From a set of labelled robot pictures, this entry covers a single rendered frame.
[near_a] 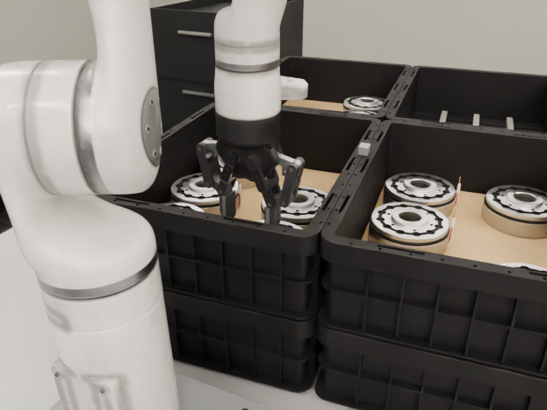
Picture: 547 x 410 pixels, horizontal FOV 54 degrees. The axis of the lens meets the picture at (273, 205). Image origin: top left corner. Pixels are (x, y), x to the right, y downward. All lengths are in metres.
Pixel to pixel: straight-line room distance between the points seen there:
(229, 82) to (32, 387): 0.45
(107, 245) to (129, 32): 0.15
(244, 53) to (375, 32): 3.62
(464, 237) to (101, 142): 0.55
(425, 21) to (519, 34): 0.62
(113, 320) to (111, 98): 0.17
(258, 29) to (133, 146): 0.25
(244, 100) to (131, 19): 0.24
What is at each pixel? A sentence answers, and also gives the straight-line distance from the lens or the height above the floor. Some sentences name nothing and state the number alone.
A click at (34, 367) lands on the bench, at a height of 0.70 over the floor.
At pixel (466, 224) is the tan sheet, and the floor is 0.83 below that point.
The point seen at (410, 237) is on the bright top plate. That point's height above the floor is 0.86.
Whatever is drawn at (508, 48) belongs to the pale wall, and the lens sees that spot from 4.03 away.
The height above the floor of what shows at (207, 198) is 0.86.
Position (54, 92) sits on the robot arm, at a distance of 0.36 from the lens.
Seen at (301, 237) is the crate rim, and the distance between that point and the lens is 0.54.
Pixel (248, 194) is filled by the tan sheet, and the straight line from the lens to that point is 0.85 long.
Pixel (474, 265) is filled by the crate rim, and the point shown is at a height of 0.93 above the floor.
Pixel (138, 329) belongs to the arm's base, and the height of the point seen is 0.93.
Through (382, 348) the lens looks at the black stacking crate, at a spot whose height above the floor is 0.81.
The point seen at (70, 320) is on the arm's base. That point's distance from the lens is 0.43.
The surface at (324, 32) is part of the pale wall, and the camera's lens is 4.29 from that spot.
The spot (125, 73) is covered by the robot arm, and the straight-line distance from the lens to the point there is 0.35.
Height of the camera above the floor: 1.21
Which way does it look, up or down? 28 degrees down
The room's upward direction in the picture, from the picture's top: straight up
